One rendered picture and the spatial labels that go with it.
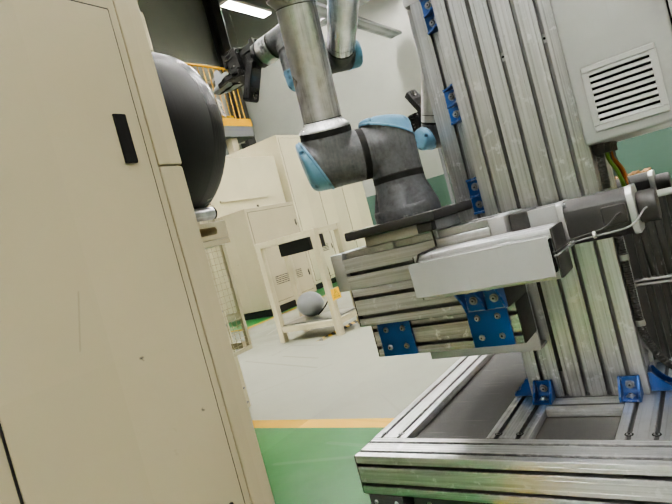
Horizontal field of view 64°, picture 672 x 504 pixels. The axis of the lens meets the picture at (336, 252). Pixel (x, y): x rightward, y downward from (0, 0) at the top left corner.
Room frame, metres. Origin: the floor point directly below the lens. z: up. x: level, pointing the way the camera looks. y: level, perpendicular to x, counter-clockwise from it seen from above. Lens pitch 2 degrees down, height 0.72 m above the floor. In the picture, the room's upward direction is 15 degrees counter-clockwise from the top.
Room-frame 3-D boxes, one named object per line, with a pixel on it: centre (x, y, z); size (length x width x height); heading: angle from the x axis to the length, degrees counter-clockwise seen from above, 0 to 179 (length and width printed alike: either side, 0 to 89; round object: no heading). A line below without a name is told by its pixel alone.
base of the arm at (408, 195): (1.24, -0.18, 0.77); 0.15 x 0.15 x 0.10
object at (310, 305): (4.18, 0.26, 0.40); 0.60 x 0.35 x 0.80; 55
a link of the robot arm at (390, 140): (1.24, -0.17, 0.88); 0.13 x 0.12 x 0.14; 95
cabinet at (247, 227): (6.61, 0.83, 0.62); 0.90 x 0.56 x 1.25; 145
